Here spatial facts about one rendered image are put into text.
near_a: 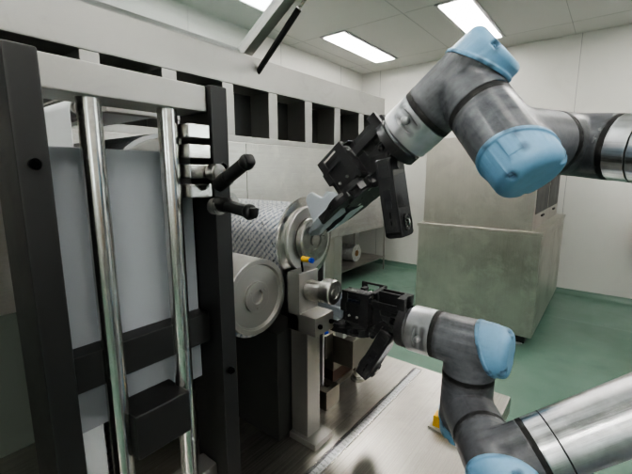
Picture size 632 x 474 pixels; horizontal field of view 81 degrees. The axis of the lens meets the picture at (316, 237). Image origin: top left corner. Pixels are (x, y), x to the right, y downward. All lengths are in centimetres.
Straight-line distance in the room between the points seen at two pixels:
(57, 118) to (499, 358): 60
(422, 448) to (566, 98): 462
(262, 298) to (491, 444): 36
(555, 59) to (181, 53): 461
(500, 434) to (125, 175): 49
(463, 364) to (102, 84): 54
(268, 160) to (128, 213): 73
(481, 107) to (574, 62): 471
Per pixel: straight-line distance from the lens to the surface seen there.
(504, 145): 43
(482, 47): 48
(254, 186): 100
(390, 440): 76
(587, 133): 52
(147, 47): 88
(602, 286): 514
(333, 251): 159
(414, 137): 50
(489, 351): 59
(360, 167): 54
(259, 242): 65
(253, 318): 60
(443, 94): 49
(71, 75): 31
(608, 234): 504
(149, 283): 37
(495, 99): 46
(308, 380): 67
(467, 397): 62
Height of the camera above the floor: 136
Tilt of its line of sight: 10 degrees down
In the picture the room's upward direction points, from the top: straight up
